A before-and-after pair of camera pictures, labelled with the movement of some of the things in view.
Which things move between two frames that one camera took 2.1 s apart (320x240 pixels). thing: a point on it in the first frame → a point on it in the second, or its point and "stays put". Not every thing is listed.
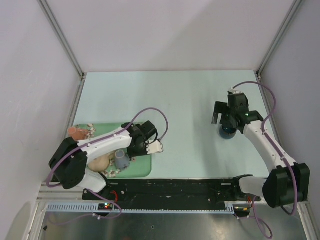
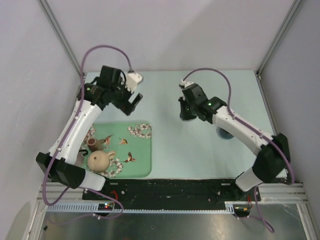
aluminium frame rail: (60, 194) stays put
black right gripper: (221, 107) → (184, 115)
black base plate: (174, 191) stays put
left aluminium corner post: (66, 44) stays put
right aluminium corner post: (294, 7) stays put
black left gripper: (131, 153) → (126, 106)
